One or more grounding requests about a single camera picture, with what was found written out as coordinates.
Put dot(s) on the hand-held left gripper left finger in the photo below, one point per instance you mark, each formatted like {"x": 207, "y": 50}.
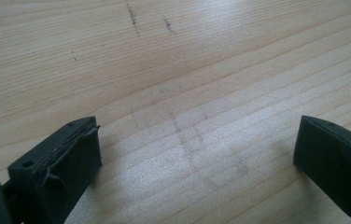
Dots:
{"x": 58, "y": 171}

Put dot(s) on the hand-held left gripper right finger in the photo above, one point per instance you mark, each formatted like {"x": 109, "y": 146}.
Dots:
{"x": 338, "y": 165}

